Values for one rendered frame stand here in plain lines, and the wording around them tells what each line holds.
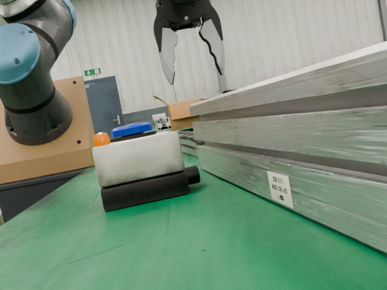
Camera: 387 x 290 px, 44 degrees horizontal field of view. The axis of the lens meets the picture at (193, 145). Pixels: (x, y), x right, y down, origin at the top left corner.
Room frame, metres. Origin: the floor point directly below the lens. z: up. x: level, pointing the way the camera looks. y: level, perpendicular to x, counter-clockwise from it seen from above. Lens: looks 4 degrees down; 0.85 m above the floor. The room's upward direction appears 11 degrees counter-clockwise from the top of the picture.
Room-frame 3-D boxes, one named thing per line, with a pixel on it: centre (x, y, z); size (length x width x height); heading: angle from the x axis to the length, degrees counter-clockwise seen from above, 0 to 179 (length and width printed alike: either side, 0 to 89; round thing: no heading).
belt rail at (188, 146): (1.28, 0.05, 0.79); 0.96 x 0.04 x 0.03; 9
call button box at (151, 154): (0.47, 0.05, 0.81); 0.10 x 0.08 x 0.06; 99
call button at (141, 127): (0.47, 0.06, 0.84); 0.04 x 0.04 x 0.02
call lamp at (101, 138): (0.44, 0.08, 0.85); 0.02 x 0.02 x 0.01
